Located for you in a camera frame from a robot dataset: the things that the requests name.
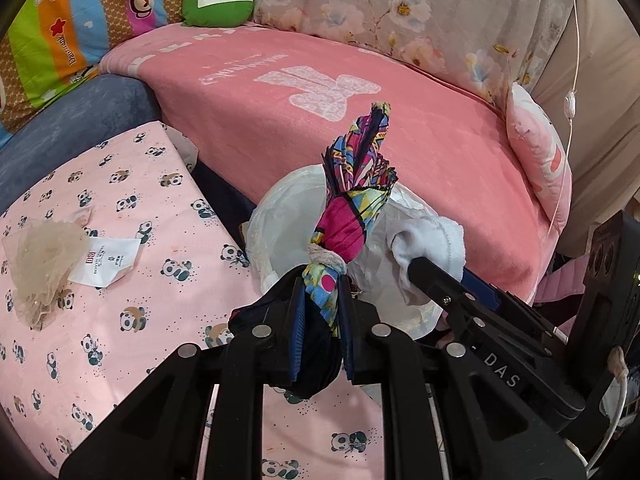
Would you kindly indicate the white printed cloth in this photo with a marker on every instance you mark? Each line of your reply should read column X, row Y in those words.
column 187, row 150

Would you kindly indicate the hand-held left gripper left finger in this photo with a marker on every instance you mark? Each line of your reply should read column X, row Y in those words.
column 297, row 325

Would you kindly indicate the pink quilted garment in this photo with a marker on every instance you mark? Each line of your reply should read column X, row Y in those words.
column 560, row 280

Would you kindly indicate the pink panda printed cloth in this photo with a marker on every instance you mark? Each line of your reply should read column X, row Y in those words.
column 150, row 310

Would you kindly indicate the colourful patterned cloth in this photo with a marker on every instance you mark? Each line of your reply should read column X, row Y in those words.
column 345, row 220

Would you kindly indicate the blue-grey sofa cushion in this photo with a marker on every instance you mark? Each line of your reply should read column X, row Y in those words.
column 75, row 120

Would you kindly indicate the green round cushion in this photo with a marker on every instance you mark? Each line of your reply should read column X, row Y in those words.
column 215, row 10

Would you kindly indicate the pink blanket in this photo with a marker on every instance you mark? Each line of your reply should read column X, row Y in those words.
column 250, row 110

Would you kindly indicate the grey floral cover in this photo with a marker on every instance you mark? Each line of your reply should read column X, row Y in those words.
column 400, row 10

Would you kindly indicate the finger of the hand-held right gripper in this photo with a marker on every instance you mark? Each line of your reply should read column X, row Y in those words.
column 482, row 287
column 440, row 285

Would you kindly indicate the white sock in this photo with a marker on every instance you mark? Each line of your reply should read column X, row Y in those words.
column 430, row 240

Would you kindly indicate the translucent mesh bag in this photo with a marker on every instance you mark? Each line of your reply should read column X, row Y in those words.
column 40, row 260

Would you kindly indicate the beige sofa cover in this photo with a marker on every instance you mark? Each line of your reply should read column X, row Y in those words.
column 610, row 110

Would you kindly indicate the colourful monkey printed blanket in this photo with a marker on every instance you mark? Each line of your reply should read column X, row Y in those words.
column 75, row 20

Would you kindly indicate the small pink pillow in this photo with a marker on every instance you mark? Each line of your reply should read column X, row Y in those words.
column 535, row 150

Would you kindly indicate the white plastic bag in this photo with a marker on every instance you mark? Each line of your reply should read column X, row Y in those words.
column 285, row 210

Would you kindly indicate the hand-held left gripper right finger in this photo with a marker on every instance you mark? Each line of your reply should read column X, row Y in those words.
column 350, row 340

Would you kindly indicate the white paper label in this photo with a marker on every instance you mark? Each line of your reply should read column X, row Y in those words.
column 110, row 260

